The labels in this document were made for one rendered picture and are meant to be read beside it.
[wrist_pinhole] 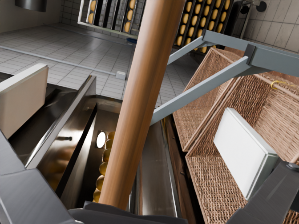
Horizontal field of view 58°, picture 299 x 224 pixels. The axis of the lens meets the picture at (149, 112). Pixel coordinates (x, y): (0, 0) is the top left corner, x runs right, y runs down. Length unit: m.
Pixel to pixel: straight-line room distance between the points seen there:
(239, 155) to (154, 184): 0.93
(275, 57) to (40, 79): 0.56
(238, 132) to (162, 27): 0.10
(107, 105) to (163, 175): 0.84
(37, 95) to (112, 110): 1.66
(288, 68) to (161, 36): 0.49
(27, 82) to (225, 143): 0.13
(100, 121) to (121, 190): 1.61
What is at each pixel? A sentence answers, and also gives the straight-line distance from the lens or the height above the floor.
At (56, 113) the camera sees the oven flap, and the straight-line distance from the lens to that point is 1.48.
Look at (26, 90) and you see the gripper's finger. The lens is 0.17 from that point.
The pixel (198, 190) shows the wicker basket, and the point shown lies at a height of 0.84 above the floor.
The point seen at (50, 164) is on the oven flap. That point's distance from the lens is 0.93.
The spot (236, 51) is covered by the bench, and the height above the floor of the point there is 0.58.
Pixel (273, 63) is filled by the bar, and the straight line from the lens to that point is 0.67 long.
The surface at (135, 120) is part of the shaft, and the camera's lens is 0.24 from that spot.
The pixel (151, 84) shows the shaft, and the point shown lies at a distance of 0.23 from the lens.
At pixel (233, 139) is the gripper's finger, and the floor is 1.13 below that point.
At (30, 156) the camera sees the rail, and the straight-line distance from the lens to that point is 0.86.
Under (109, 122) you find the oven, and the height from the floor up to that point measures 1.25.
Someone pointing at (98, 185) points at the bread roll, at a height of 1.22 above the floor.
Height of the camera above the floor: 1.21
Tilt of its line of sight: 7 degrees down
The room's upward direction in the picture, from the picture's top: 77 degrees counter-clockwise
